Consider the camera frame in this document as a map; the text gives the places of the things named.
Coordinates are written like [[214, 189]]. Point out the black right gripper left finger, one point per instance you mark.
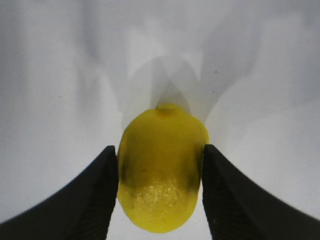
[[81, 210]]

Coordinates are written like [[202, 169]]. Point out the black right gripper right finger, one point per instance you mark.
[[236, 208]]

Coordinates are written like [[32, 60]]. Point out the yellow lemon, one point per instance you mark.
[[160, 159]]

